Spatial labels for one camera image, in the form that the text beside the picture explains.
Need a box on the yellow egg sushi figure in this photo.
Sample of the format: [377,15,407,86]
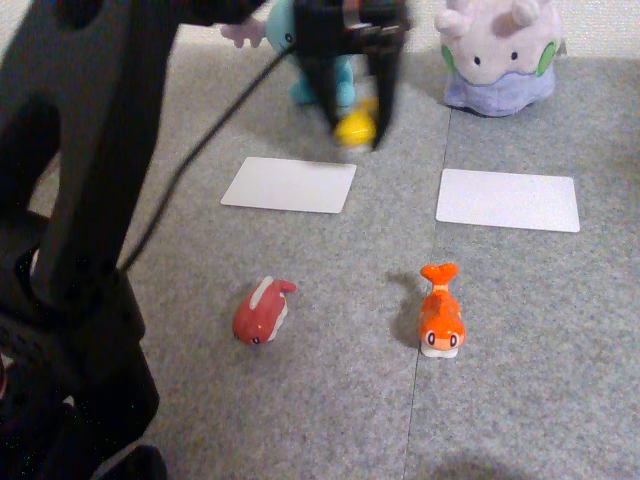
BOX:
[333,97,381,149]

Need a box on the orange shrimp sushi figure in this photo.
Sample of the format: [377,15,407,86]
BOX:
[417,262,469,360]

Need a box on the blue Wooper plush toy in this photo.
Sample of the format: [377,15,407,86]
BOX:
[219,0,372,109]

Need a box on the purple Goomy plush toy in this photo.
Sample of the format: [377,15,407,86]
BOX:
[433,0,567,119]

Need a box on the red tuna sushi figure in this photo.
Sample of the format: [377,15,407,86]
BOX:
[231,275,298,347]

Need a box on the white blank card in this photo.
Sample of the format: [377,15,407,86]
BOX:
[220,156,358,215]
[435,168,582,234]

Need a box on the grey carpet tile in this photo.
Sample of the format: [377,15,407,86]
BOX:
[403,53,640,480]
[19,22,454,480]

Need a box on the black cable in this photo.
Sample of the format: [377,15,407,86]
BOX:
[117,44,301,276]

